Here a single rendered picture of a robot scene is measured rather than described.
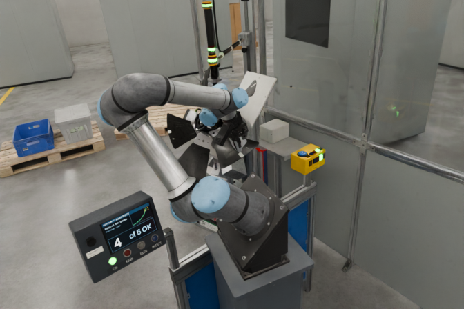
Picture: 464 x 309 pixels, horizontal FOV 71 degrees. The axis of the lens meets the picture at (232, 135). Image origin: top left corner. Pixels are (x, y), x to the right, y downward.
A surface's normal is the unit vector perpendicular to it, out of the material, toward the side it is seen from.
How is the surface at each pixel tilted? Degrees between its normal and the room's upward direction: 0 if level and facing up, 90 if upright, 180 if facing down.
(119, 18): 90
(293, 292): 90
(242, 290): 0
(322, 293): 0
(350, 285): 0
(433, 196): 90
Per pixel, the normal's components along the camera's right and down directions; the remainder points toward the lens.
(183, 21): 0.36, 0.39
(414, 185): -0.78, 0.33
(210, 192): -0.63, -0.48
